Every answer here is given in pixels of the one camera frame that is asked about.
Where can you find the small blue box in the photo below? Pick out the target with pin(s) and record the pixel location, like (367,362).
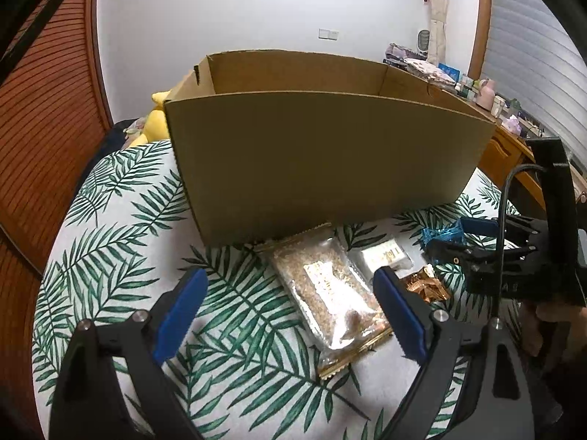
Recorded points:
(448,72)

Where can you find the small white snack packet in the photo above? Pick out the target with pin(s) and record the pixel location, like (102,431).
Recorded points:
(383,256)

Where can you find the brown cardboard box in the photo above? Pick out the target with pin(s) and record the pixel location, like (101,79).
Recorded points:
(321,165)

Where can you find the blue candy wrapper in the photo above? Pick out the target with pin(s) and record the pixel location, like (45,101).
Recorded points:
(442,234)

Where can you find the folded floral cloth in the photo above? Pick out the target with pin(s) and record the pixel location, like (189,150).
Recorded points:
(426,69)

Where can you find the cream floral curtain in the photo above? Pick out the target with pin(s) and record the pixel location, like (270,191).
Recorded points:
(436,18)

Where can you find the dark blue bedsheet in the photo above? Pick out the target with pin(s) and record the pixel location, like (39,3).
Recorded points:
(114,135)

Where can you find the purple tissue box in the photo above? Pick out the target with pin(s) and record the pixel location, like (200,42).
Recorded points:
(511,123)

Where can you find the yellow plush toy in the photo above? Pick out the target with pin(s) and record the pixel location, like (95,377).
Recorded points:
(153,123)

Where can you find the white bottle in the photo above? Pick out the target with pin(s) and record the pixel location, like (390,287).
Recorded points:
(497,107)

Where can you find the folded purple cloth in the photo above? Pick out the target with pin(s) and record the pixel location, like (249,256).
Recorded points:
(396,52)

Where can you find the wooden cabinet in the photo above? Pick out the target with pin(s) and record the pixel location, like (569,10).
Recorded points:
(500,156)

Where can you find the person's right hand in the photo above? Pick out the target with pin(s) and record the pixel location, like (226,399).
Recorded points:
(548,318)

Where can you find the golden brown snack wrapper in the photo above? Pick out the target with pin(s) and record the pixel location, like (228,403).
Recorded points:
(424,286)

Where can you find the white wall switch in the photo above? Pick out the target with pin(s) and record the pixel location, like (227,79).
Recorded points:
(328,34)

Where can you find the small white fan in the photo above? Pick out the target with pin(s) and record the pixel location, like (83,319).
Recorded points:
(423,41)

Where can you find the clear granola snack packet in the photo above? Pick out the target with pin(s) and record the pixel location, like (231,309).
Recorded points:
(328,293)

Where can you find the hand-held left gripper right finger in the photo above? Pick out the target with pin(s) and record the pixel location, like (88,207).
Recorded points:
(399,316)

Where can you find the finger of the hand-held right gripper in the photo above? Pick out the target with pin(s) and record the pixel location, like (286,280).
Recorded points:
(477,226)
(451,253)

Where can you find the wooden louvered wardrobe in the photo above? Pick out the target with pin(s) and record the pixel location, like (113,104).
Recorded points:
(46,123)

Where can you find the grey window blind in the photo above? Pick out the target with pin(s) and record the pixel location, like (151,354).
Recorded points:
(527,46)

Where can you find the wooden window frame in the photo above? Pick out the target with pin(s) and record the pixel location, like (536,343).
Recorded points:
(481,18)

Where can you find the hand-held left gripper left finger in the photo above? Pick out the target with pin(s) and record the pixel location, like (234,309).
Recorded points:
(181,314)

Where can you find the pink bottle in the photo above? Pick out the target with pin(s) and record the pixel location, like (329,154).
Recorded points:
(486,94)

